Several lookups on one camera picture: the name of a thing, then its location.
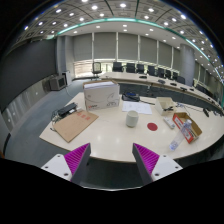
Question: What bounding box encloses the white paper sheet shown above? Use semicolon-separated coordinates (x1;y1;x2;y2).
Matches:
121;100;153;116

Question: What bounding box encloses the open red-sided cardboard box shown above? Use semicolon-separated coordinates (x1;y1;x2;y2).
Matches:
172;112;203;145

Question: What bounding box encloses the white printed cardboard box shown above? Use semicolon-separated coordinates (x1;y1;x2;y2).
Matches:
83;79;121;112

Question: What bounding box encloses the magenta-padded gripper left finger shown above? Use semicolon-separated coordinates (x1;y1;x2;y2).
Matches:
40;142;92;186

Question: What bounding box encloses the group of ceiling lights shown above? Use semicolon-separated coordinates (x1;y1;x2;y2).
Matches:
23;0;224;78

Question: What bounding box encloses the long curved conference desk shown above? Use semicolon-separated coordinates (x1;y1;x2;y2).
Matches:
99;71;224;111

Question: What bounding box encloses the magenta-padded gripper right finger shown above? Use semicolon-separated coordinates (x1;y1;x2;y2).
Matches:
132;142;184;186

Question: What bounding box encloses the black flat electronic device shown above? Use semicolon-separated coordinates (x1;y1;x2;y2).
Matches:
56;102;79;118

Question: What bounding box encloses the grey box monitor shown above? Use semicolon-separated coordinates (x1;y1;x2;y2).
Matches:
49;74;68;92

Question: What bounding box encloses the open white cardboard box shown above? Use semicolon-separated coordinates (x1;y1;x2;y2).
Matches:
154;96;178;117

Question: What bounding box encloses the brown paper envelope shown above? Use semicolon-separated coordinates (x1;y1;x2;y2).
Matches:
53;109;100;144

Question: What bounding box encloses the white remote control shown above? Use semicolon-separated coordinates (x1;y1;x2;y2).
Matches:
163;116;176;130

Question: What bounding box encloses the flat round red coaster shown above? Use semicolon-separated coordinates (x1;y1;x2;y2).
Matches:
146;122;159;132

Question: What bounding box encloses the clear plastic water bottle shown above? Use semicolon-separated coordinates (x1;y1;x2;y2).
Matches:
168;119;193;152

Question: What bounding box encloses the white ceramic mug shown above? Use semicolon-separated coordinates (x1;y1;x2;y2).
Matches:
125;110;140;128

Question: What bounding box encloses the group of black office chairs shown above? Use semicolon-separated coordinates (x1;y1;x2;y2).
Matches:
91;61;186;84

